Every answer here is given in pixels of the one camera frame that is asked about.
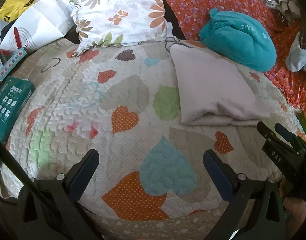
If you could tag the heart patterned quilt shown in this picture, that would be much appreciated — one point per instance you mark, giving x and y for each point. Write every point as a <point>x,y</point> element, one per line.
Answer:
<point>67,100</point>

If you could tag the yellow plastic bag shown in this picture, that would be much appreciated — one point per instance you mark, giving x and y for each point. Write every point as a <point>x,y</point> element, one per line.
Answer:
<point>14,5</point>

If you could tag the teal plush towel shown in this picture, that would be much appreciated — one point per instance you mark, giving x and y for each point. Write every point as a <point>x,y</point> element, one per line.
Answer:
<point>238,42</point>

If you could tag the crumpled silver foil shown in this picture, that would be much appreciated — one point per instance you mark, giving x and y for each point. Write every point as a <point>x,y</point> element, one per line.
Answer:
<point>273,3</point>

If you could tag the pale pink embroidered cardigan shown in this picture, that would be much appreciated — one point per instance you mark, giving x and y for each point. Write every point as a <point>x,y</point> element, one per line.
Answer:
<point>213,87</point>

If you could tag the dark teal carton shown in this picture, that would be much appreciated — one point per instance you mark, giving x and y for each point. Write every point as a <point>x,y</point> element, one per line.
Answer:
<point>10,102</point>

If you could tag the white floral pillow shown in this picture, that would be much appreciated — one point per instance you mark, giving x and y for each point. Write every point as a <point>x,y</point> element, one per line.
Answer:
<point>117,10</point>

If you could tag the person's right hand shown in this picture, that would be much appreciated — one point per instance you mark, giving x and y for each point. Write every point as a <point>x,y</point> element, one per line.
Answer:
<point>294,206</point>

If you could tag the white paper bag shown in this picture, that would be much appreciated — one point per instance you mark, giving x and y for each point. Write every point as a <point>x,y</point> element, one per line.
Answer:
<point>45,22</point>

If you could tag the small colourful box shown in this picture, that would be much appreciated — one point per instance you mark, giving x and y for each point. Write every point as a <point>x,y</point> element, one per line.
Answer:
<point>11,63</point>

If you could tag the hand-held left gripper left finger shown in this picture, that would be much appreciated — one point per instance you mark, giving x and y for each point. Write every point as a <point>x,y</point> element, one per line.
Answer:
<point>84,170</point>

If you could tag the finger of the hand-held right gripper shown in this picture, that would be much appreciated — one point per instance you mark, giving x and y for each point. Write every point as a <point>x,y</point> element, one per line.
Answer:
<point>267,131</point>
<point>288,135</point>

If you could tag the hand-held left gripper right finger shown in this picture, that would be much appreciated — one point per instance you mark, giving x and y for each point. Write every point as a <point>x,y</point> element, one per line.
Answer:
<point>216,172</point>

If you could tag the grey cloth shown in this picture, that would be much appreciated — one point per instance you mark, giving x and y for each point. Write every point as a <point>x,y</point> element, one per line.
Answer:
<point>297,55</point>

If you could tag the orange floral bed sheet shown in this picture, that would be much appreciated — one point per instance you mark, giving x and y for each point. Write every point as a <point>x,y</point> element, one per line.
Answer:
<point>190,2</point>

